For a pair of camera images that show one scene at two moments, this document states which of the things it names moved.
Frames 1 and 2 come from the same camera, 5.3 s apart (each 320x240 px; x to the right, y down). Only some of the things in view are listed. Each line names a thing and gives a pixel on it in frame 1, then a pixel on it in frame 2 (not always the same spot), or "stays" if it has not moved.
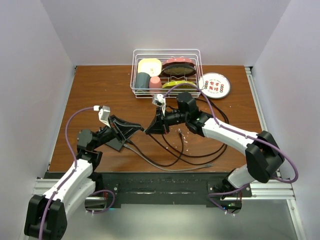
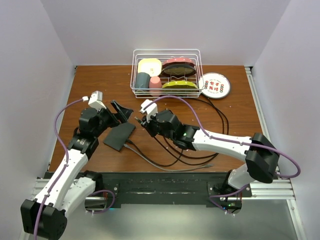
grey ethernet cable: x=164 y=169 stays
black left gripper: x=125 y=129 -> x=122 y=114
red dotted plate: x=178 y=61 stays
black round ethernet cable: x=160 y=165 stays
